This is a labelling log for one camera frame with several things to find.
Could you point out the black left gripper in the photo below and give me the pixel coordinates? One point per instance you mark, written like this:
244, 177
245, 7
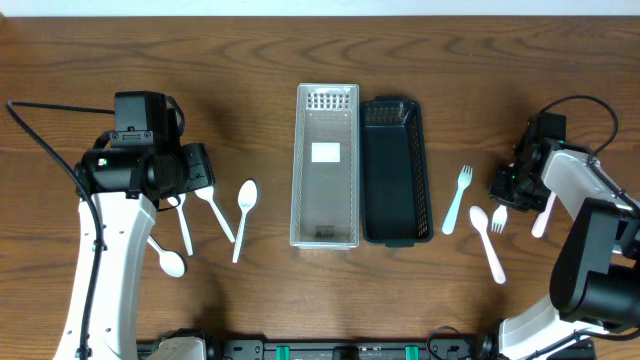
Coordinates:
198, 167

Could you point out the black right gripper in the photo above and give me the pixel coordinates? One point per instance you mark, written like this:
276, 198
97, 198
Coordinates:
507, 188

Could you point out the white plastic fork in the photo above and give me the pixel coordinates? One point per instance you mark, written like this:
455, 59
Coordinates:
499, 219

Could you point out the pink-white plastic spoon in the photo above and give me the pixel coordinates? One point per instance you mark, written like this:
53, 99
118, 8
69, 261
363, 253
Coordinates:
479, 221

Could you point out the pale green plastic fork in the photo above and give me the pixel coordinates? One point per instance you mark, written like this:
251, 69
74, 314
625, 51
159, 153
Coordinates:
463, 182

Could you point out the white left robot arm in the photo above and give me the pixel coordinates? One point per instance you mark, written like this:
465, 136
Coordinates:
116, 223

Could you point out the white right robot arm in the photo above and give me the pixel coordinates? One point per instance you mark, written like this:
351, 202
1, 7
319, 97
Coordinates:
589, 296

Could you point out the white spoon near arm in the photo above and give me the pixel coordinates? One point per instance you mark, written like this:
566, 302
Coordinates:
170, 261

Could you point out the white utensil under gripper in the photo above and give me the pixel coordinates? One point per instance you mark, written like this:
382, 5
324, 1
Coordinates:
177, 203

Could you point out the pink plastic fork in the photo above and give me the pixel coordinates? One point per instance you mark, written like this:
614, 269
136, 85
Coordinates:
541, 221

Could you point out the white spoon upright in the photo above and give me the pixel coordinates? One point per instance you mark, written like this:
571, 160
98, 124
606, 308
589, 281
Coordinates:
247, 199

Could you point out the dark green mesh basket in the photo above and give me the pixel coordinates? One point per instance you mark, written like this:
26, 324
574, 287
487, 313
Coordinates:
395, 196

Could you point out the clear mesh plastic basket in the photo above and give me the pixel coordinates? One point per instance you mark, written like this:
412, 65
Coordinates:
326, 168

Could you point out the white utensil handle diagonal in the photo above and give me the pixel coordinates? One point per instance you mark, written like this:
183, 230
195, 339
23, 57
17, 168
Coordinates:
207, 194

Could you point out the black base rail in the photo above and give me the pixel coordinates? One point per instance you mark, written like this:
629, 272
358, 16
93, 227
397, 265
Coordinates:
194, 344

